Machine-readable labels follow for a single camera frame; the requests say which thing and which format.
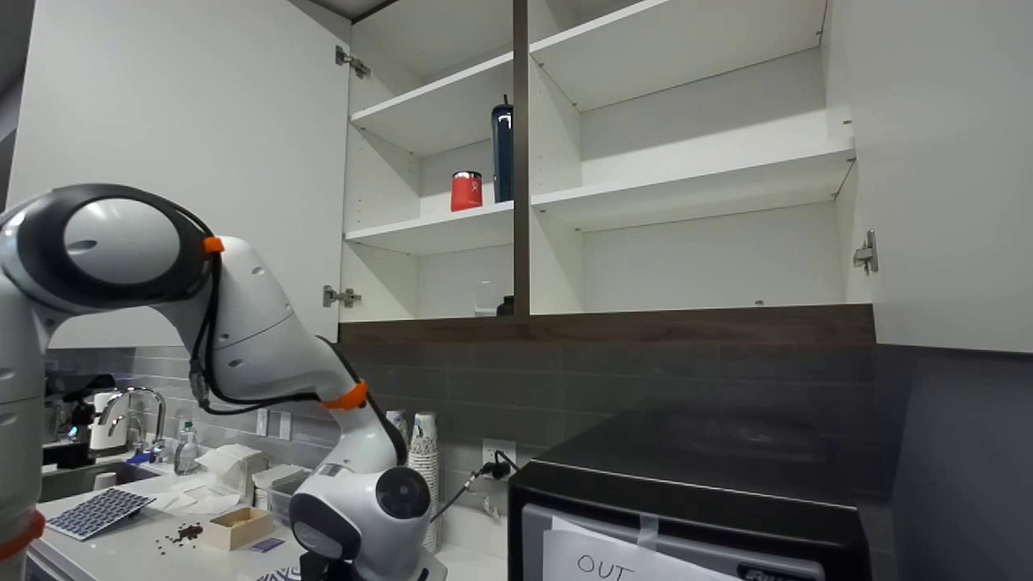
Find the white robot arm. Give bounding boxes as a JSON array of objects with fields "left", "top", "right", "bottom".
[{"left": 0, "top": 183, "right": 447, "bottom": 581}]

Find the small wooden box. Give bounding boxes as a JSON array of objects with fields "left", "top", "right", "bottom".
[{"left": 205, "top": 508, "right": 275, "bottom": 551}]

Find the red cup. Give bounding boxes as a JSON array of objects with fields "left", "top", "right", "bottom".
[{"left": 451, "top": 172, "right": 481, "bottom": 209}]

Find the paper cup stack right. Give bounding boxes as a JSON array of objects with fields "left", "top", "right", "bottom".
[{"left": 406, "top": 410, "right": 438, "bottom": 508}]

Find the dark blue bottle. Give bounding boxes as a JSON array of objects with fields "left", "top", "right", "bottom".
[{"left": 490, "top": 93, "right": 512, "bottom": 205}]

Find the white upper cabinet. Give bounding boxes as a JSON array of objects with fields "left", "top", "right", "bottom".
[{"left": 342, "top": 0, "right": 868, "bottom": 325}]

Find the black microwave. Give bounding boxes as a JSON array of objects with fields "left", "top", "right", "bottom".
[{"left": 506, "top": 407, "right": 874, "bottom": 581}]

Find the clear plastic container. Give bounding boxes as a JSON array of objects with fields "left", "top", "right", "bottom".
[{"left": 253, "top": 466, "right": 309, "bottom": 526}]

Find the left cabinet door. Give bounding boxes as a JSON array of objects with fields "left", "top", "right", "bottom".
[{"left": 9, "top": 0, "right": 349, "bottom": 336}]

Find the cabinet door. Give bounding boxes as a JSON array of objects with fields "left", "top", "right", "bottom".
[
  {"left": 9, "top": 0, "right": 349, "bottom": 336},
  {"left": 828, "top": 0, "right": 1033, "bottom": 352}
]

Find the coffee machine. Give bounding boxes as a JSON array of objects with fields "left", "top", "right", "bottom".
[{"left": 43, "top": 373, "right": 166, "bottom": 469}]

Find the right cabinet door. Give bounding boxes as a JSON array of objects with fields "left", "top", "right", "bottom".
[{"left": 828, "top": 0, "right": 1033, "bottom": 352}]

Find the wall power outlet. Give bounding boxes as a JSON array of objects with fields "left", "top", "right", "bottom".
[{"left": 481, "top": 444, "right": 521, "bottom": 480}]

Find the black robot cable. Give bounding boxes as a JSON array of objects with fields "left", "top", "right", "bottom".
[{"left": 186, "top": 205, "right": 415, "bottom": 466}]

